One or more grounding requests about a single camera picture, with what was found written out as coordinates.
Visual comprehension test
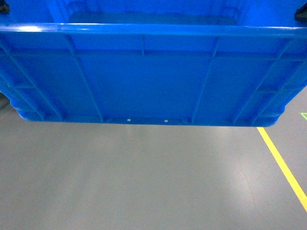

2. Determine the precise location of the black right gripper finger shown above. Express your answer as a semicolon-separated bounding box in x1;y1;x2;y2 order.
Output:
295;3;307;22

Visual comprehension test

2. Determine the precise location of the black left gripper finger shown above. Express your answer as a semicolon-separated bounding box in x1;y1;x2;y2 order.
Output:
0;0;10;14

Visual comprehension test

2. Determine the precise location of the large blue plastic crate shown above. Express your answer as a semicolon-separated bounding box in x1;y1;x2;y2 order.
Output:
0;0;307;127

